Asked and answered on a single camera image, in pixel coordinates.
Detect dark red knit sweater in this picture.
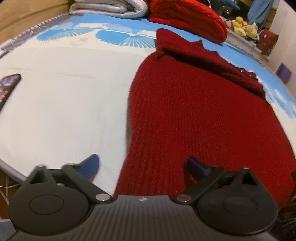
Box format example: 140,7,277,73
114,29,295,208

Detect black smartphone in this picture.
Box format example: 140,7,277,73
0,74,22,110

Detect blue white patterned bed sheet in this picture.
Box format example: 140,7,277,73
1,14,295,195

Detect dark red cushion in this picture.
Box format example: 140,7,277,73
257,29,279,56

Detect yellow plush toys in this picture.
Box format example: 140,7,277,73
230,16,258,40

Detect bright red folded sweater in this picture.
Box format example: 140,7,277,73
149,0,228,44

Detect blue hanging garment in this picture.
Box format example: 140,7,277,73
247,0,274,26

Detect white folded blanket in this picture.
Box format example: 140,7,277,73
69,0,149,19

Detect white cable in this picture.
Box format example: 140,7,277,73
0,174,20,207

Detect purple wall panel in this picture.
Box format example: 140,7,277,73
276,63,292,84

